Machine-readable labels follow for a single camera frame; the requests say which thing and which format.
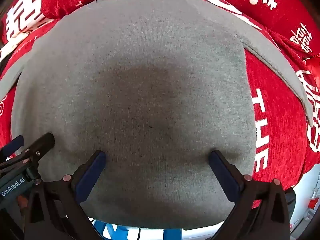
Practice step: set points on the red printed blanket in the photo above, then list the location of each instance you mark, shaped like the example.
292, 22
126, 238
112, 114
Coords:
277, 130

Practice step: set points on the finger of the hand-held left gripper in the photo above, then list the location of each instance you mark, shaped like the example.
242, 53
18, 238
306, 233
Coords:
11, 144
43, 143

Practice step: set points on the grey knit sweater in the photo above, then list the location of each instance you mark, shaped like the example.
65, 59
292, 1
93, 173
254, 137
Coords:
150, 80

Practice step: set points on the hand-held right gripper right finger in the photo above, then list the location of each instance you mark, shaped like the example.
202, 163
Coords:
223, 173

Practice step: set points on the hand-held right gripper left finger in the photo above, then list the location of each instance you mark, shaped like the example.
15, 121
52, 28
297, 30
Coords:
90, 177

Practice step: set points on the blue plastic stool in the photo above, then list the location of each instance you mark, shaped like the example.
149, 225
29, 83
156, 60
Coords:
170, 233

